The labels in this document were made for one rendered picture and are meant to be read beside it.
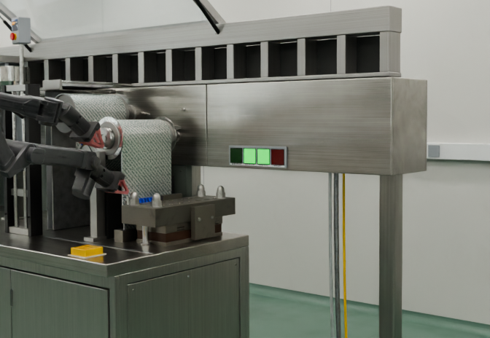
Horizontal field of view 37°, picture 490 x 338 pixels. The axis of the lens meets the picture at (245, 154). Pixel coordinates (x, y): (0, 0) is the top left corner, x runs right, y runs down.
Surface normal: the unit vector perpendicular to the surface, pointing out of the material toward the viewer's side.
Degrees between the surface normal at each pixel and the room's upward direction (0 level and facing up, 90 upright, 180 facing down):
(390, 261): 90
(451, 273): 90
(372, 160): 90
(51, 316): 90
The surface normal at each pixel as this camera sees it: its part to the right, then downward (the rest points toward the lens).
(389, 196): -0.62, 0.04
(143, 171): 0.78, 0.03
